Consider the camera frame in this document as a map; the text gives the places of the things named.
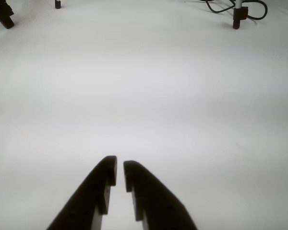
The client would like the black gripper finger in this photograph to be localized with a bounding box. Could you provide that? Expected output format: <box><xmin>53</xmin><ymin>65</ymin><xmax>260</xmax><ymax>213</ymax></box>
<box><xmin>123</xmin><ymin>160</ymin><xmax>197</xmax><ymax>230</ymax></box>
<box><xmin>46</xmin><ymin>155</ymin><xmax>118</xmax><ymax>230</ymax></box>

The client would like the black stepped stand foot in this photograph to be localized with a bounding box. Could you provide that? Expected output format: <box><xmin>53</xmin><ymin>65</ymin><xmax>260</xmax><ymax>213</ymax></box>
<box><xmin>0</xmin><ymin>0</ymin><xmax>15</xmax><ymax>30</ymax></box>

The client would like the silver tripod leg black foot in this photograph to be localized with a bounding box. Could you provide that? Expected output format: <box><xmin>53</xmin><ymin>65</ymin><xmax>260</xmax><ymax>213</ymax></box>
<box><xmin>232</xmin><ymin>0</ymin><xmax>249</xmax><ymax>30</ymax></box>

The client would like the black looped cable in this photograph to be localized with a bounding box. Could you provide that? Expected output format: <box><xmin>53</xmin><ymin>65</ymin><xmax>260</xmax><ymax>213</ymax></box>
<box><xmin>198</xmin><ymin>0</ymin><xmax>268</xmax><ymax>22</ymax></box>

